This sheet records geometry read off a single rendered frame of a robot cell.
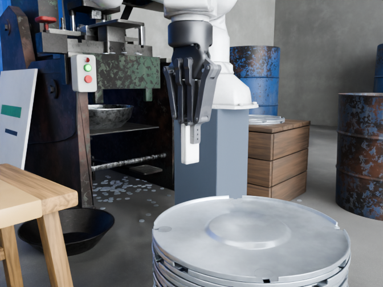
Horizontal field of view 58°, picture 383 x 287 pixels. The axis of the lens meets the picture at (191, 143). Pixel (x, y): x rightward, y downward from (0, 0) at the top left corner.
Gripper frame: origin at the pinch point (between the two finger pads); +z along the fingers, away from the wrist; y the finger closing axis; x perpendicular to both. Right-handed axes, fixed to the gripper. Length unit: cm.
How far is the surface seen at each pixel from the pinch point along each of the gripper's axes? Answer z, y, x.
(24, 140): 15, 116, -2
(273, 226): 11.0, -16.3, -2.8
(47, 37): -26, 87, -6
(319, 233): 11.6, -21.3, -7.4
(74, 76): -12, 81, -12
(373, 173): 24, 7, -98
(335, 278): 12.9, -28.0, 0.4
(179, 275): 14.0, -13.8, 13.3
